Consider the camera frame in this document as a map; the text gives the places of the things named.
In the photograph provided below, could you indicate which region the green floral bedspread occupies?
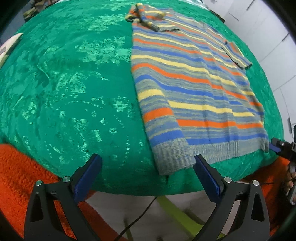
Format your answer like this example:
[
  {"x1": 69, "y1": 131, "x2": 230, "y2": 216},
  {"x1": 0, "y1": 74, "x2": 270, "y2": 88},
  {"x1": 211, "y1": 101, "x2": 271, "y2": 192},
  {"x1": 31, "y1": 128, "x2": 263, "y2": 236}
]
[{"x1": 0, "y1": 0, "x2": 284, "y2": 197}]

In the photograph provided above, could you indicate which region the white wardrobe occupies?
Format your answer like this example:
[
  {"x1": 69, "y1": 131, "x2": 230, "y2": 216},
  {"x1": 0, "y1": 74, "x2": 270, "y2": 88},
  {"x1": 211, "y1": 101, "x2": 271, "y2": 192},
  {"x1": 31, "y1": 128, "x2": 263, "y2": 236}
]
[{"x1": 204, "y1": 0, "x2": 295, "y2": 142}]

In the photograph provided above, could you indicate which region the person's right hand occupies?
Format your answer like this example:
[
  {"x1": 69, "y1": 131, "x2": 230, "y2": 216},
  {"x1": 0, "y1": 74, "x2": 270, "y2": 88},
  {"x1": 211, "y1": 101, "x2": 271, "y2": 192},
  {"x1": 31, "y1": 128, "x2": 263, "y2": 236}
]
[{"x1": 283, "y1": 171, "x2": 296, "y2": 192}]

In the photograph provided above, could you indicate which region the striped knit sweater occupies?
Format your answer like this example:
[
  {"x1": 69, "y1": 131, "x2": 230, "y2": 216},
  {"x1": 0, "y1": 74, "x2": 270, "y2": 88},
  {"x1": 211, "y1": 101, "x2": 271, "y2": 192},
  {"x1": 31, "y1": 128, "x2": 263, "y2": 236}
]
[{"x1": 126, "y1": 3, "x2": 269, "y2": 175}]

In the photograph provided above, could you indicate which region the orange fluffy blanket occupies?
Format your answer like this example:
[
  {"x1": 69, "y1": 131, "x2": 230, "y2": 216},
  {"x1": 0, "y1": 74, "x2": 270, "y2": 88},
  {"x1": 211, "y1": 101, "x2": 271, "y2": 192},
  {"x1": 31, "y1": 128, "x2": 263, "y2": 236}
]
[{"x1": 1, "y1": 144, "x2": 118, "y2": 240}]

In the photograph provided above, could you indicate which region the patterned cream pillow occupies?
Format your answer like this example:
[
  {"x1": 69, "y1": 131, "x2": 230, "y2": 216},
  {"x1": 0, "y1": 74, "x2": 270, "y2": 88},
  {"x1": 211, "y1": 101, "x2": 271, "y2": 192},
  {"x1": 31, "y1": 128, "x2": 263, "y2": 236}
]
[{"x1": 0, "y1": 33, "x2": 23, "y2": 68}]

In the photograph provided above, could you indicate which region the black cable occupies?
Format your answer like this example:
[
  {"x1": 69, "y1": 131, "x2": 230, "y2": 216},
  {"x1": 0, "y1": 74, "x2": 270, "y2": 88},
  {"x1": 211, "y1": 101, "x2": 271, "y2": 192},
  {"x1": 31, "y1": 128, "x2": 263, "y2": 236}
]
[{"x1": 114, "y1": 195, "x2": 159, "y2": 241}]

